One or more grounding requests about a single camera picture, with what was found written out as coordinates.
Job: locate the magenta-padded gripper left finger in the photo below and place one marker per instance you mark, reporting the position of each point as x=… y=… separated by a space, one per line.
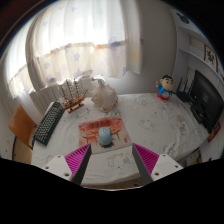
x=75 y=159

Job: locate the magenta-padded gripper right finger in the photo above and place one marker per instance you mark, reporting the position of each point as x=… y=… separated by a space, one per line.
x=149 y=159

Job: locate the light blue computer mouse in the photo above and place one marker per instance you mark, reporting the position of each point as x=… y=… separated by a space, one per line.
x=106 y=136

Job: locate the orange printed mouse pad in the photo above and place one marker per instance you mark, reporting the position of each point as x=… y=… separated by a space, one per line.
x=90 y=131

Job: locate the white printed tablecloth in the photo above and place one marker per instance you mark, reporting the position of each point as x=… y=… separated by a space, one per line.
x=156 y=123

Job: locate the black keyboard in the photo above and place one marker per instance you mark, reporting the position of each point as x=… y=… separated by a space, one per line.
x=48 y=123

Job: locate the wooden model sailing ship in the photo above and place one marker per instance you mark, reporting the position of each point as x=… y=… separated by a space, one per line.
x=75 y=102

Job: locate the orange wooden chair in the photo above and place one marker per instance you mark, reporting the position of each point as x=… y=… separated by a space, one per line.
x=20 y=125

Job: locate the large white conch shell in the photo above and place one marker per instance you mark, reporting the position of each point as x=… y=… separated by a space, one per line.
x=105 y=98

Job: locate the black router with antennas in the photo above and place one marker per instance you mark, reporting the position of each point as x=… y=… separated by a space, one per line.
x=184 y=96

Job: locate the cartoon boy figurine clock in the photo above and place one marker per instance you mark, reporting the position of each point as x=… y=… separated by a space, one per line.
x=164 y=88

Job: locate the black monitor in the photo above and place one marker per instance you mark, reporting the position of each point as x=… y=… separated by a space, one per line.
x=208 y=98

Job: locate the framed calligraphy picture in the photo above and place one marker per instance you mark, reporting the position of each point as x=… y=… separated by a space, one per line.
x=210 y=57

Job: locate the white star-print curtain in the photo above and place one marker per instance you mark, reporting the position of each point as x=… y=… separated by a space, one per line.
x=86 y=36

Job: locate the white wall shelf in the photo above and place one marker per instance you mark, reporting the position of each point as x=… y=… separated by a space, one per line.
x=196 y=60

